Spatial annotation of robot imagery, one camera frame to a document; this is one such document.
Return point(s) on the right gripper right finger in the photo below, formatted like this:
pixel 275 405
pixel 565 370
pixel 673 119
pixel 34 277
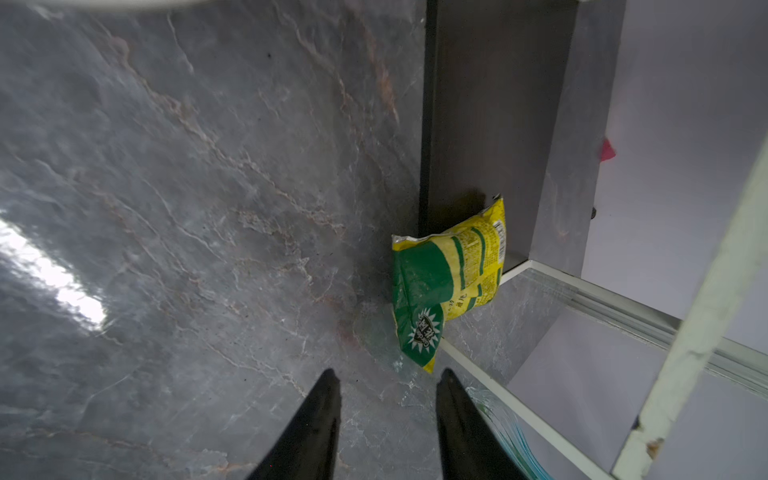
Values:
pixel 468 448

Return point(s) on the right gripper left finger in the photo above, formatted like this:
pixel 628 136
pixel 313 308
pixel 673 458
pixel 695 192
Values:
pixel 308 446

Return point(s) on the yellow green small bag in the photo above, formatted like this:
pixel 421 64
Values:
pixel 442 276

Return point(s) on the white two-tier shelf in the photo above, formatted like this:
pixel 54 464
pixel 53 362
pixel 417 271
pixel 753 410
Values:
pixel 516 103

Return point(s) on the small pink object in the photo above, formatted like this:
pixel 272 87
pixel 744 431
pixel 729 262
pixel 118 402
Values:
pixel 607 151

